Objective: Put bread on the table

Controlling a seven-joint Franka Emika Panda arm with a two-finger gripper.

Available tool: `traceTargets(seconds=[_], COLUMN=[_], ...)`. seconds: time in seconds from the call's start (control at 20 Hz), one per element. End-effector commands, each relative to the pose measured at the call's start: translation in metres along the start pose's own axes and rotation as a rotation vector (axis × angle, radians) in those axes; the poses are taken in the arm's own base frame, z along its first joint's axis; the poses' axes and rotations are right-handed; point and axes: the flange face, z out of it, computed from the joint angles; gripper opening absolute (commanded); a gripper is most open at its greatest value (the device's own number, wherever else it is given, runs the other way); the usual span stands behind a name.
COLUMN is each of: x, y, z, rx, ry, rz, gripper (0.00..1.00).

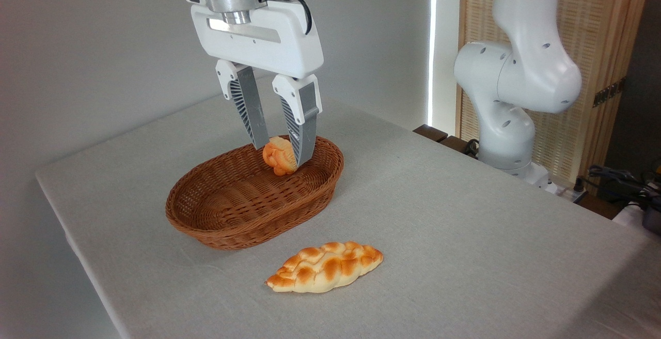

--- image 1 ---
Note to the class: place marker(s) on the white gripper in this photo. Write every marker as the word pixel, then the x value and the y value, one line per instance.
pixel 268 42

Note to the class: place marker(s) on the small orange braided bread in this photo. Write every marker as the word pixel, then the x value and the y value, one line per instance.
pixel 276 159

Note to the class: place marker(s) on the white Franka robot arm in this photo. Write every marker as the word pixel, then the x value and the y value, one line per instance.
pixel 519 70

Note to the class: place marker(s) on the long golden braided bread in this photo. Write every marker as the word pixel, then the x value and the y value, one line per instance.
pixel 325 267

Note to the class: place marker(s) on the brown oval wicker basket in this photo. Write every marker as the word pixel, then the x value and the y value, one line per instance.
pixel 232 204

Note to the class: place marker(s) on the dark brown wooden block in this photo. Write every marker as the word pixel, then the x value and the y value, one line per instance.
pixel 457 145
pixel 429 132

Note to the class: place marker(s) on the white tablecloth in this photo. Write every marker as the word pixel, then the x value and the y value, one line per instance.
pixel 465 235

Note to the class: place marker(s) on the white power strip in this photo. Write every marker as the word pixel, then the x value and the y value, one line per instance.
pixel 565 191

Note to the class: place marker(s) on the wooden woven folding screen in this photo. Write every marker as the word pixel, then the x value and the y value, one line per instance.
pixel 596 24

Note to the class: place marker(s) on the dark metal screen hinge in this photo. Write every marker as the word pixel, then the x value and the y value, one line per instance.
pixel 608 92

